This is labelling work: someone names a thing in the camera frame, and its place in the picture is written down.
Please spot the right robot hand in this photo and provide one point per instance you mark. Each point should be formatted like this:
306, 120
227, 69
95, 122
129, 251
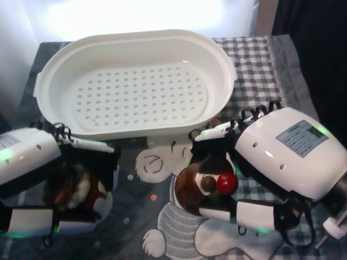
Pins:
284, 157

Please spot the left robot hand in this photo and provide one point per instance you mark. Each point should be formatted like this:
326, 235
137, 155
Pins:
27, 151

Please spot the white oval perforated basin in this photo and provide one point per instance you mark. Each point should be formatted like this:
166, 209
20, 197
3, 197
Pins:
135, 94

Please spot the black fabric backdrop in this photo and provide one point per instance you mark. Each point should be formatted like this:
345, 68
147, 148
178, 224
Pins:
311, 54

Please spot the grey quilt with bear print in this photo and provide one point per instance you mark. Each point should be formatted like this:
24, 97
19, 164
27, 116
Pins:
130, 208

